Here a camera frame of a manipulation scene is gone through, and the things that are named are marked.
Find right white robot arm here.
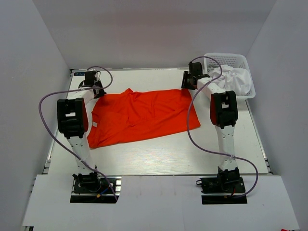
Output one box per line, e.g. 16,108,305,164
181,61,239,174

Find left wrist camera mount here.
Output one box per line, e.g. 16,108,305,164
94,71,101,81

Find white t shirt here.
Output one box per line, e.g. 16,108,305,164
213,65,253,96

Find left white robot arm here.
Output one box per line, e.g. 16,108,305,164
57,69,105,174

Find white plastic basket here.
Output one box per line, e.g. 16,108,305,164
204,53,256,100

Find orange t shirt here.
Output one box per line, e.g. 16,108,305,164
87,89,201,149

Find blue label sticker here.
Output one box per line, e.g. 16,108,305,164
74,72,85,76

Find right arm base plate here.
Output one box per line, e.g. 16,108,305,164
196,177,247,205

